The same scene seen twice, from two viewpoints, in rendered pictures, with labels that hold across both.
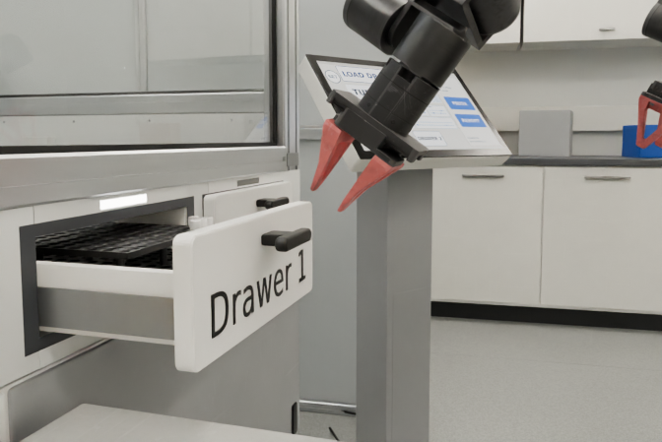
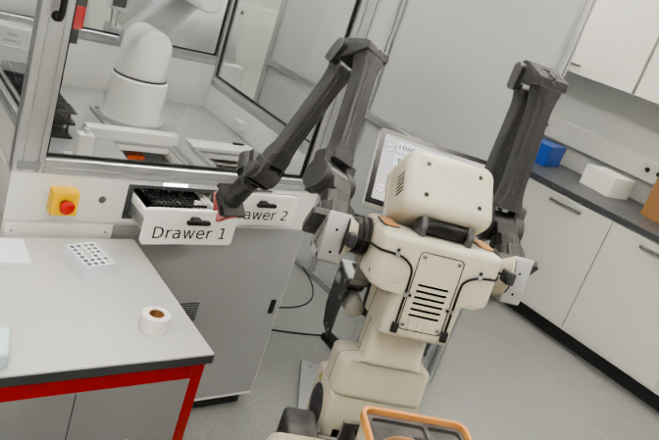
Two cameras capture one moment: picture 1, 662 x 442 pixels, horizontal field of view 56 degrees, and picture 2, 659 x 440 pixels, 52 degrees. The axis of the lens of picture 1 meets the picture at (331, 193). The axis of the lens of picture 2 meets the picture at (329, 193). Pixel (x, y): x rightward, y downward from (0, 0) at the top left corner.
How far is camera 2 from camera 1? 1.54 m
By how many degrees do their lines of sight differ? 34
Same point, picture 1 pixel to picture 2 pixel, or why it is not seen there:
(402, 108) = (228, 199)
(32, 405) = (120, 231)
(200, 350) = (144, 239)
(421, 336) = not seen: hidden behind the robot
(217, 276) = (159, 221)
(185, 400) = (188, 261)
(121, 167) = (177, 174)
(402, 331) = not seen: hidden behind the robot
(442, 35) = (239, 183)
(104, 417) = (131, 245)
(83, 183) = (157, 176)
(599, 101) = not seen: outside the picture
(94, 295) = (137, 211)
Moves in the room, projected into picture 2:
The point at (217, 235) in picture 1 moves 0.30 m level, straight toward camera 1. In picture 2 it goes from (163, 211) to (79, 232)
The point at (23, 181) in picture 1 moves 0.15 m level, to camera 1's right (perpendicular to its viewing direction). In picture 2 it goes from (134, 171) to (167, 194)
